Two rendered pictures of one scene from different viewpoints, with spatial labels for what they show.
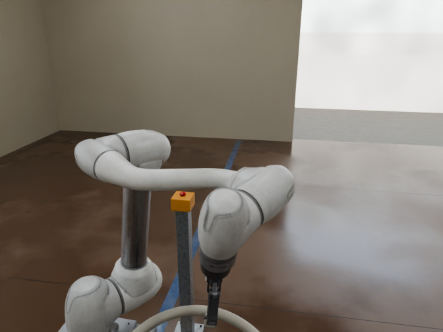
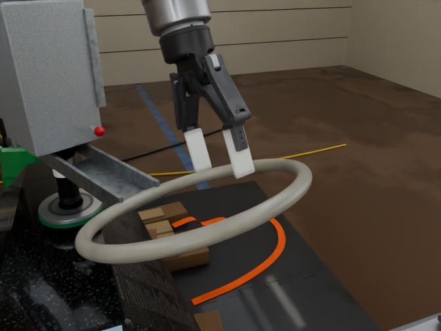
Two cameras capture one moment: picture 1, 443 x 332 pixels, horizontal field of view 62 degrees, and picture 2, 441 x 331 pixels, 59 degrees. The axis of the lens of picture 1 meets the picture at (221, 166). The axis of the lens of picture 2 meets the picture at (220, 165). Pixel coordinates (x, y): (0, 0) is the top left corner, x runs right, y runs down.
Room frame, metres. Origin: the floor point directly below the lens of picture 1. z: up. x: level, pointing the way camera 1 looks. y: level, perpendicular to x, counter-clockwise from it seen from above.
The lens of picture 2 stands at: (1.28, -0.23, 1.59)
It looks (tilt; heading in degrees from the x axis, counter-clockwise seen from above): 27 degrees down; 151
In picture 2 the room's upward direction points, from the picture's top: straight up
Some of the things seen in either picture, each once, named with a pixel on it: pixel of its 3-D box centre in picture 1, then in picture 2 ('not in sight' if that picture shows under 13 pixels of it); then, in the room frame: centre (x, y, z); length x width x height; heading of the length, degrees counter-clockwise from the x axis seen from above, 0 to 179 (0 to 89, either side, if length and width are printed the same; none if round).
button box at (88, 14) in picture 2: not in sight; (89, 58); (0.06, 0.01, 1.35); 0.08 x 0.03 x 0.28; 16
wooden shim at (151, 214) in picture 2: not in sight; (144, 215); (-0.87, 0.40, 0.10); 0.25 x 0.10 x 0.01; 83
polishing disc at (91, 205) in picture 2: not in sight; (71, 205); (0.03, -0.12, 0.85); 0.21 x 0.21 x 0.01
